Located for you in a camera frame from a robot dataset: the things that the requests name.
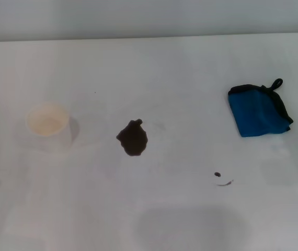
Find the white paper cup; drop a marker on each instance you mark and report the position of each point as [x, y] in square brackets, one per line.
[48, 123]

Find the blue rag with black trim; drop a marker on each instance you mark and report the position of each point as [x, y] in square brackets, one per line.
[256, 115]

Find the large black liquid stain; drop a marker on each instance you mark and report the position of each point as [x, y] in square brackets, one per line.
[133, 138]

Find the thin dark smear streak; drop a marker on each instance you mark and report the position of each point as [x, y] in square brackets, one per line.
[226, 183]

